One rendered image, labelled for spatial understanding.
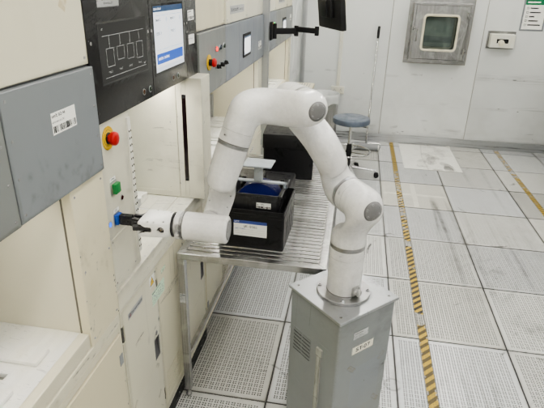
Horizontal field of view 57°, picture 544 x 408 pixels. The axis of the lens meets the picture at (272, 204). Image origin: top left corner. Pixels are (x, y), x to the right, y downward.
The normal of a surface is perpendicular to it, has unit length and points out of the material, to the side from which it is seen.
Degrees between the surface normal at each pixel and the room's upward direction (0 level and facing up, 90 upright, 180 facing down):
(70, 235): 90
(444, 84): 90
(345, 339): 90
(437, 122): 90
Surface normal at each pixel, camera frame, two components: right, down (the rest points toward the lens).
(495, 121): -0.17, 0.40
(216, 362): 0.03, -0.91
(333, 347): -0.82, 0.21
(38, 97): 0.99, 0.09
